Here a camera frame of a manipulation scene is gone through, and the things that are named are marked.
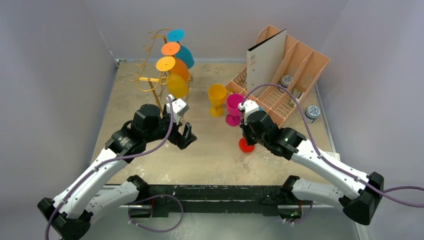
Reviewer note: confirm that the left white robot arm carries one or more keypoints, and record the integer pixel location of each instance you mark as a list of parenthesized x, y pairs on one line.
[(72, 212)]

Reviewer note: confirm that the white binder folder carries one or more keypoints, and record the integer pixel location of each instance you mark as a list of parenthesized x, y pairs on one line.
[(264, 59)]

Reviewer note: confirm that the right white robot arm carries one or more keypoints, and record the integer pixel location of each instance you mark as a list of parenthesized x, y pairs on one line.
[(358, 195)]

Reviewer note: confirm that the yellow wine glass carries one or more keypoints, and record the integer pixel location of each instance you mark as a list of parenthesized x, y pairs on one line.
[(216, 96), (175, 84)]

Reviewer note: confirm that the pink wine glass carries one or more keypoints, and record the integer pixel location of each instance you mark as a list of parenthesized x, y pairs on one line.
[(233, 117)]

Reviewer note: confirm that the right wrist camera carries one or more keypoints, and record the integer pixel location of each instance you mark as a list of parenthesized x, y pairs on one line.
[(247, 108)]

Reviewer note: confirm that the peach plastic file organizer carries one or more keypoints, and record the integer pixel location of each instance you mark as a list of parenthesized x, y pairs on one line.
[(302, 63)]

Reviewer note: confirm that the gold wire glass rack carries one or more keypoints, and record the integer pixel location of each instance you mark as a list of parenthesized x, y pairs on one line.
[(149, 79)]

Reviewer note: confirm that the patterned tin in organizer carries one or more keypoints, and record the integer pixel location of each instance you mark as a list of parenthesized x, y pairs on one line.
[(286, 81)]

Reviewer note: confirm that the orange wine glass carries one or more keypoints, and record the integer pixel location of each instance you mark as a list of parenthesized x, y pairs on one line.
[(171, 63)]

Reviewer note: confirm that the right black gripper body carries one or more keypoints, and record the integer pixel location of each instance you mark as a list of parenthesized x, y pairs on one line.
[(250, 135)]

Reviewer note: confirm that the small white red box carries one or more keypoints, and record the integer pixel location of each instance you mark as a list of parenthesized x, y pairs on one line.
[(334, 155)]

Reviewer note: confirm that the stapler in organizer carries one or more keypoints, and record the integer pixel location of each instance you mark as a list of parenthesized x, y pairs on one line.
[(297, 95)]

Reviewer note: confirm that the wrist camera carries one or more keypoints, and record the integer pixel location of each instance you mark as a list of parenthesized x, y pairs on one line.
[(247, 108), (177, 108)]

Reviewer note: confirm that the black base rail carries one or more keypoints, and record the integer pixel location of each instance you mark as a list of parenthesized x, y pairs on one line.
[(267, 200)]

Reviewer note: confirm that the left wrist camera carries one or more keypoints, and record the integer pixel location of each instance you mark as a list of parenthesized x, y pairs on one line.
[(177, 108)]

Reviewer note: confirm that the red wine glass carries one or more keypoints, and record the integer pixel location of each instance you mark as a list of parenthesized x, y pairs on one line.
[(244, 147)]

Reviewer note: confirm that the grey tape roll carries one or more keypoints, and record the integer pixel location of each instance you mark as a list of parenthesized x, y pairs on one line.
[(312, 112)]

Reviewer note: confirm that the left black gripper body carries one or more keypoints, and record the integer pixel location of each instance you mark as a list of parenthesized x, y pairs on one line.
[(175, 136)]

